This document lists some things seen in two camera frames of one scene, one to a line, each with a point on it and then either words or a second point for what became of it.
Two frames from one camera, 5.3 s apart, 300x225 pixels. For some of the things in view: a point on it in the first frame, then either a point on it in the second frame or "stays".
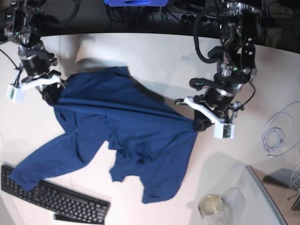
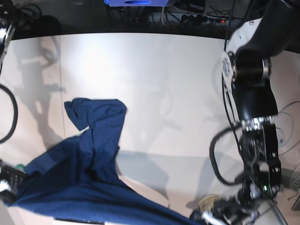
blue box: x=137 y=3 stays
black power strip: x=189 y=18 stays
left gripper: x=51 y=92 → x=11 y=180
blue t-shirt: x=148 y=138 → x=78 y=179
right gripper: x=215 y=101 → x=226 y=212
